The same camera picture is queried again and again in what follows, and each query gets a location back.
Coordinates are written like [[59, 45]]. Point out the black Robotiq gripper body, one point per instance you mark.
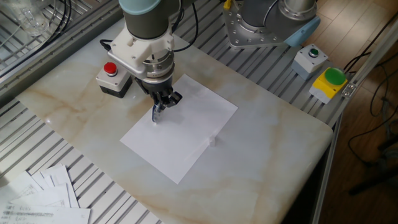
[[155, 86]]

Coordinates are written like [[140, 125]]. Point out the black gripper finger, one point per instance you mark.
[[157, 99], [172, 99]]

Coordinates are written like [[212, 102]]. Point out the small blue white pen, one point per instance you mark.
[[156, 113]]

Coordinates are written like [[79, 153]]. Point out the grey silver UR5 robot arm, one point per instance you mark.
[[143, 25]]

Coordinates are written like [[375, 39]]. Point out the clear adhesive tape piece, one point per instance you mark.
[[213, 141]]

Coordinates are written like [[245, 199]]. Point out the red emergency stop button box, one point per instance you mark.
[[113, 82]]

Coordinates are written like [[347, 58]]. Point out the silver robot mounting plate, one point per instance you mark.
[[248, 39]]

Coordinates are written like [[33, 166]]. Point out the yellow plastic clip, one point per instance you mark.
[[227, 3]]

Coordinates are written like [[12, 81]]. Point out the marble pattern board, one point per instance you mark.
[[264, 161]]

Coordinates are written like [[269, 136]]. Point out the printed white paper sheet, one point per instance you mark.
[[60, 183], [18, 189], [46, 216]]

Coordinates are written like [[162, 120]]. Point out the grey box green button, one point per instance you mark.
[[306, 63]]

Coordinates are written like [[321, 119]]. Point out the yellow box green mushroom button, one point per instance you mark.
[[326, 87]]

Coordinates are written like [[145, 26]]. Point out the black tripod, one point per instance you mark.
[[373, 183]]

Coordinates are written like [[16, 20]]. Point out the aluminium frame post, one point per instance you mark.
[[373, 59]]

